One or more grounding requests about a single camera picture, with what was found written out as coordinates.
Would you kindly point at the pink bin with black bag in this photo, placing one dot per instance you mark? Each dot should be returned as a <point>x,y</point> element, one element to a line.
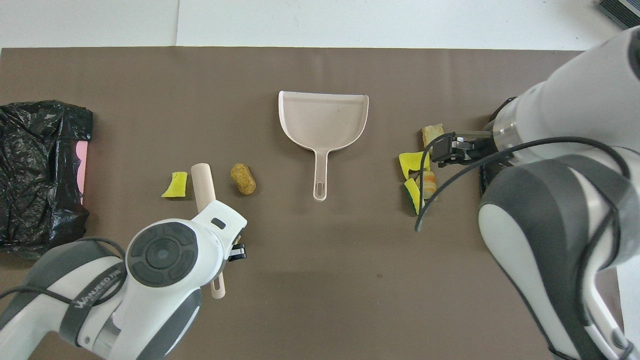
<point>30,165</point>

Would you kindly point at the tan lump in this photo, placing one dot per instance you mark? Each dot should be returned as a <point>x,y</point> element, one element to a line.
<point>432,132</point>

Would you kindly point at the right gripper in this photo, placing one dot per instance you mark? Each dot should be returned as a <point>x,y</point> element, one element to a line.
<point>472,150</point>

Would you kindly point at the dark grey ribbed device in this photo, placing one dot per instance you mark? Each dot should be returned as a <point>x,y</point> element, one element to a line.
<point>622,12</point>

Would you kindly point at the brown potato-shaped lump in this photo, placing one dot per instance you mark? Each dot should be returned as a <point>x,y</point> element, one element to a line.
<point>243,179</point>

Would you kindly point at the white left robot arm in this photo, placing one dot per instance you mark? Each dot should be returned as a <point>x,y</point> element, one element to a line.
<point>100,310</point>

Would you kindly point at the yellow sponge with green backing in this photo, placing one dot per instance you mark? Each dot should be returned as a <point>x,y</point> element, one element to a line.
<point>412,194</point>

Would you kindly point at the orange striped croissant toy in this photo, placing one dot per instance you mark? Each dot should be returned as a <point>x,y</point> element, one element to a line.
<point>428,181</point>

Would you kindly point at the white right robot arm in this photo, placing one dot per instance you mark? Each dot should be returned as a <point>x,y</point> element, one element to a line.
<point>575,100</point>

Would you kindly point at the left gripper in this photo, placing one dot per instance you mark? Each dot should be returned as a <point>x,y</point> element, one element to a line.
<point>225,216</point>

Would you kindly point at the notched yellow sponge piece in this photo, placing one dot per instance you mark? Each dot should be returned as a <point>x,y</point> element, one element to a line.
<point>412,161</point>

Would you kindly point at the beige plastic dustpan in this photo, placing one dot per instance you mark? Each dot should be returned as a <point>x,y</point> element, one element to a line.
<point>322,122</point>

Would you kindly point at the small yellow sponge piece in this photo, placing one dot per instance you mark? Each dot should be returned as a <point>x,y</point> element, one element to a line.
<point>176,185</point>

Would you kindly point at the brown paper table mat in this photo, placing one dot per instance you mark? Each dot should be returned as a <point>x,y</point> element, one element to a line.
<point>325,300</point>

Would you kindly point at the beige hand brush black bristles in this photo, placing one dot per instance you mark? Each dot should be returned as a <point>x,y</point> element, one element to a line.
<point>203,185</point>

